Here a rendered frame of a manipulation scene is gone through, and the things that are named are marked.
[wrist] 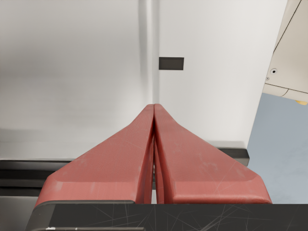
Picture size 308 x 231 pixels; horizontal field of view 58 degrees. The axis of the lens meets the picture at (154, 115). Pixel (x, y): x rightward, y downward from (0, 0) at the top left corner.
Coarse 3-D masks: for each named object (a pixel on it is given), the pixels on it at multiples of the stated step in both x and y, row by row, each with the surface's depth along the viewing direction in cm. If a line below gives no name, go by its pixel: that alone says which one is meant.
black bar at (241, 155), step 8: (224, 152) 40; (232, 152) 40; (240, 152) 40; (0, 160) 40; (8, 160) 40; (16, 160) 40; (24, 160) 40; (32, 160) 40; (40, 160) 40; (48, 160) 40; (56, 160) 40; (64, 160) 40; (240, 160) 39; (248, 160) 39
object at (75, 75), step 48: (0, 0) 29; (48, 0) 29; (96, 0) 29; (144, 0) 29; (0, 48) 32; (48, 48) 32; (96, 48) 32; (144, 48) 32; (0, 96) 36; (48, 96) 36; (96, 96) 36; (144, 96) 35; (0, 144) 40; (48, 144) 40; (96, 144) 40
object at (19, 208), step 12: (0, 192) 43; (12, 192) 43; (24, 192) 43; (36, 192) 43; (0, 204) 50; (12, 204) 50; (24, 204) 49; (0, 216) 52; (12, 216) 52; (24, 216) 52; (0, 228) 54; (12, 228) 54; (24, 228) 54
